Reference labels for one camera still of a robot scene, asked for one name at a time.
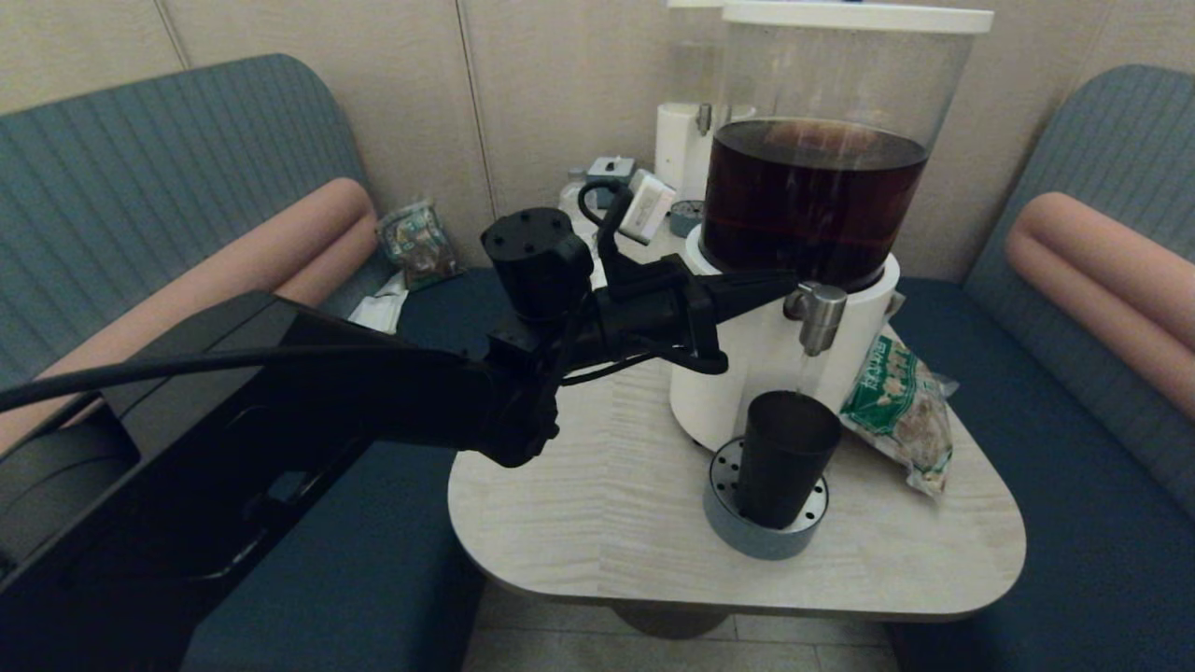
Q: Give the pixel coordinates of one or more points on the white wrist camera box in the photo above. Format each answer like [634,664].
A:
[649,207]

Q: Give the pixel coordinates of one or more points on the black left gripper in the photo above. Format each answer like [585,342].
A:
[653,313]

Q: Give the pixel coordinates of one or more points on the dark plastic cup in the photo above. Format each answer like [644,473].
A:
[784,467]

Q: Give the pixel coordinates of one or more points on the dark snack bag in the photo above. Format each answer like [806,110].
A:
[418,244]

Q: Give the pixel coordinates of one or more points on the blue-grey tissue box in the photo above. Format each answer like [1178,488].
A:
[611,166]

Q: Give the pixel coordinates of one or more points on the large white tea dispenser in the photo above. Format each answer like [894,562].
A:
[747,392]

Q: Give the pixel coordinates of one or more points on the pink cylindrical bolster cushion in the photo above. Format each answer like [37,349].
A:
[280,252]
[1102,271]

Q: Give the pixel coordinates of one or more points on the small round drip tray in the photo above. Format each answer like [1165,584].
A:
[686,219]

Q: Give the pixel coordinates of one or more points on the bronze table pedestal base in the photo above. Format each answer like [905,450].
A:
[672,623]

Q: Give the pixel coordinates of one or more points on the white napkin pack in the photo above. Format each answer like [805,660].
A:
[383,313]

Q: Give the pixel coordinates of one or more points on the small white drink dispenser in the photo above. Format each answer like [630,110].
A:
[677,149]

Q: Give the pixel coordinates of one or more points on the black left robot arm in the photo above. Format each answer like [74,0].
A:
[280,420]

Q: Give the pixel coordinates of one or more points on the green label snack bag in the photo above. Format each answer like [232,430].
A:
[901,420]

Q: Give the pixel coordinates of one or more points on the steel dispenser tap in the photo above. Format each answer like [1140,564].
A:
[820,317]

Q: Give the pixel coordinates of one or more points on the round blue-grey perforated drip tray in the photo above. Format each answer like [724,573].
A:
[761,541]

